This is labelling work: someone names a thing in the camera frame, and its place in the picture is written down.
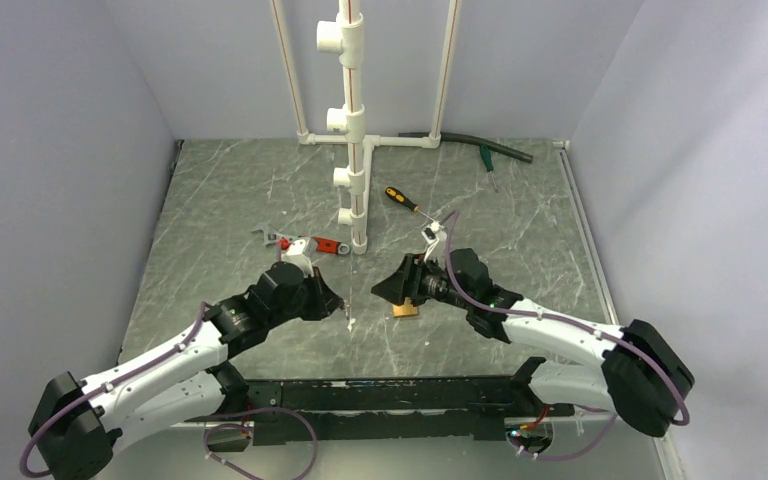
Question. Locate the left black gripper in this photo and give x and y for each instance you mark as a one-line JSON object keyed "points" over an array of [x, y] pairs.
{"points": [[326, 301]]}

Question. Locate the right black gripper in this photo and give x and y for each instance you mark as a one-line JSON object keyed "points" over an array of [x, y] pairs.
{"points": [[405, 282]]}

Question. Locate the large brass padlock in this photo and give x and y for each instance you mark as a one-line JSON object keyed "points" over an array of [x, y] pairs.
{"points": [[405, 310]]}

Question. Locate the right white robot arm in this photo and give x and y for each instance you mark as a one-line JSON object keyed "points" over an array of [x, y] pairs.
{"points": [[629, 370]]}

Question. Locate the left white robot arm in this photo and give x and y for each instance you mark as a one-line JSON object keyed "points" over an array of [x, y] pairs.
{"points": [[152, 378]]}

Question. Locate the yellow black screwdriver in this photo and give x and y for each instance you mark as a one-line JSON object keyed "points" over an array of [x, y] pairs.
{"points": [[398, 197]]}

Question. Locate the green screwdriver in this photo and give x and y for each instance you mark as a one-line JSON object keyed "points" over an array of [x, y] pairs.
{"points": [[486, 158]]}

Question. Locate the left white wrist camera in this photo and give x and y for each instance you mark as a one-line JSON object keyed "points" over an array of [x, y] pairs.
{"points": [[299, 254]]}

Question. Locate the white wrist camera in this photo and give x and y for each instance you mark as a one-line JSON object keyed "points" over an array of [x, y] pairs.
{"points": [[299, 254], [435, 236]]}

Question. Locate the red handled adjustable wrench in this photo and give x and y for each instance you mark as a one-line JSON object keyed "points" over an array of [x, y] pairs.
{"points": [[272, 236]]}

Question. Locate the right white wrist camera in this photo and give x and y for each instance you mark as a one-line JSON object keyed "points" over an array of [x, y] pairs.
{"points": [[435, 236]]}

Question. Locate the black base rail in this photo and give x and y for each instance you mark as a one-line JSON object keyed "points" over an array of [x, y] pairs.
{"points": [[478, 407]]}

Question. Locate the aluminium frame rail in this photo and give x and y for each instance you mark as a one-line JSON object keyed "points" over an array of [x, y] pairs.
{"points": [[558, 439]]}

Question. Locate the white PVC pipe frame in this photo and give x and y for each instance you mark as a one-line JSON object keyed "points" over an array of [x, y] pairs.
{"points": [[344, 36]]}

